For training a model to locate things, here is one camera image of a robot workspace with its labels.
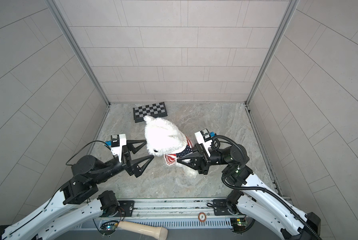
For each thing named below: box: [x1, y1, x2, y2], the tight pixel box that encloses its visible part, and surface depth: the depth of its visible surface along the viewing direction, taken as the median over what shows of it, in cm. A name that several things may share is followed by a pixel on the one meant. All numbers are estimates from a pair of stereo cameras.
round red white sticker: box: [198, 212, 207, 222], surface depth 71 cm
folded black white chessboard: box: [132, 102, 168, 123], surface depth 110 cm
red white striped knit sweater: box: [164, 137, 193, 166], surface depth 49 cm
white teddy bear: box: [143, 115, 198, 179], surface depth 44 cm
